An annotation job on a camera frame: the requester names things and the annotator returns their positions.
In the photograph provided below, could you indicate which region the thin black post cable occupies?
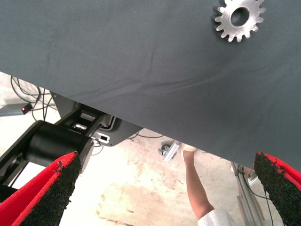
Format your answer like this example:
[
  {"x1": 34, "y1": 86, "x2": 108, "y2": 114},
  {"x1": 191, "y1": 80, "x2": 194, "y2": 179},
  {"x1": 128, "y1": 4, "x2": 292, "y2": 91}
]
[{"x1": 236, "y1": 164, "x2": 275, "y2": 226}]

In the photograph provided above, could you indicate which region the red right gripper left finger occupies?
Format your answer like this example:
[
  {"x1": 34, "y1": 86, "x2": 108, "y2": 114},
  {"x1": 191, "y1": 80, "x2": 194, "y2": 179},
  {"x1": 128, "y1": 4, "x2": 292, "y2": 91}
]
[{"x1": 0, "y1": 151, "x2": 82, "y2": 226}]

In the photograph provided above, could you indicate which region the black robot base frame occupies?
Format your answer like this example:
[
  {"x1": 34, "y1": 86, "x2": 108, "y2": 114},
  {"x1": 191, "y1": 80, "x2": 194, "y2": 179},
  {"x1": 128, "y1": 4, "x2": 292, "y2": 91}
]
[{"x1": 0, "y1": 93, "x2": 143, "y2": 203}]

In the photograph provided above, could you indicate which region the person with bare legs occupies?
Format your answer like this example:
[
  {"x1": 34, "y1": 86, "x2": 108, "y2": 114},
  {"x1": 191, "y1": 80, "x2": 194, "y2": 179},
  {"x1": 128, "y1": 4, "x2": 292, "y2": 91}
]
[{"x1": 182, "y1": 143, "x2": 261, "y2": 226}]

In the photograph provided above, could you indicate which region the steel planetary gear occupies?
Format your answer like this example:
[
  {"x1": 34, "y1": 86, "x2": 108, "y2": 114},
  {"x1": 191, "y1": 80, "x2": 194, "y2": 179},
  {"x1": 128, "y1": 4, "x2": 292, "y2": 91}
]
[{"x1": 211, "y1": 0, "x2": 267, "y2": 43}]

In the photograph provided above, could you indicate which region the thin black floor cable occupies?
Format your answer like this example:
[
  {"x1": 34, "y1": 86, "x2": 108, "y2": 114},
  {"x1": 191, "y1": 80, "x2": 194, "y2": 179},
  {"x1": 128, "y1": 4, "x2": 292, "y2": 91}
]
[
  {"x1": 32, "y1": 93, "x2": 57, "y2": 121},
  {"x1": 10, "y1": 76, "x2": 51, "y2": 104}
]

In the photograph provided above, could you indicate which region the aluminium profile with caster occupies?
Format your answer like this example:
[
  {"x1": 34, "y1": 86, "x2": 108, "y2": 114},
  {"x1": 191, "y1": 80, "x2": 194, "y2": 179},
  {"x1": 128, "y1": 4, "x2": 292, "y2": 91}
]
[{"x1": 162, "y1": 140, "x2": 182, "y2": 162}]

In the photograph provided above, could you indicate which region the tall aluminium profile post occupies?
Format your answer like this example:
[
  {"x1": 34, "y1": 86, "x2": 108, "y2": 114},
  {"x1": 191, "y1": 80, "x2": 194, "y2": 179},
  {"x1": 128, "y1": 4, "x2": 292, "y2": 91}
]
[{"x1": 231, "y1": 162, "x2": 261, "y2": 226}]

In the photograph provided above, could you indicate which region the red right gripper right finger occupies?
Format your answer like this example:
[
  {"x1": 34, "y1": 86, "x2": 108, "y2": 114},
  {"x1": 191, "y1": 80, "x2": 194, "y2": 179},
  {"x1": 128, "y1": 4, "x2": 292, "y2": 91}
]
[{"x1": 253, "y1": 151, "x2": 301, "y2": 226}]

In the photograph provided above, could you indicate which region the dark grey table cloth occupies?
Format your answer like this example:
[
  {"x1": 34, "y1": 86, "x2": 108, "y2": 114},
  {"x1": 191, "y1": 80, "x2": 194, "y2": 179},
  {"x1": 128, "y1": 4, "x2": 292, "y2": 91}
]
[{"x1": 0, "y1": 0, "x2": 301, "y2": 169}]

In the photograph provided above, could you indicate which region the grey adapter box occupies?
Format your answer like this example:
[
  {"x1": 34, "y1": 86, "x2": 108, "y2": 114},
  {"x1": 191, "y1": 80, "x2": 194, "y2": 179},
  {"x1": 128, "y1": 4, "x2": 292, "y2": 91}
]
[{"x1": 0, "y1": 103, "x2": 33, "y2": 118}]

